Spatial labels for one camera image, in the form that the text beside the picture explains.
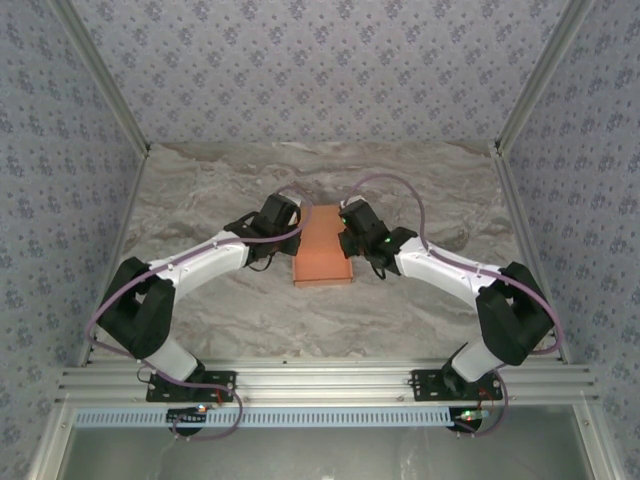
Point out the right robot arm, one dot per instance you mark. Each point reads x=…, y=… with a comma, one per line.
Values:
x=440, y=270

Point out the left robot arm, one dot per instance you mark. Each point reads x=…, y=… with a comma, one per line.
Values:
x=210, y=255

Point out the aluminium front beam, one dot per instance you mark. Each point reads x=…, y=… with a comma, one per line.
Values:
x=320, y=380

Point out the small black controller board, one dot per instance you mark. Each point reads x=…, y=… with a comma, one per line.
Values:
x=472, y=416
x=187, y=420

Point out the grey metal sheet panel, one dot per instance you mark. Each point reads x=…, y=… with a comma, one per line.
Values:
x=320, y=455

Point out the aluminium side rail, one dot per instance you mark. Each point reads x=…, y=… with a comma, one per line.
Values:
x=517, y=200
x=131, y=200

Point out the aluminium frame post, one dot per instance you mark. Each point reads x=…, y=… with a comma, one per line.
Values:
x=106, y=75
x=541, y=75

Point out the aluminium frame leg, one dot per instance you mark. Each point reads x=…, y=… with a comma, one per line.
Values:
x=597, y=450
x=50, y=450

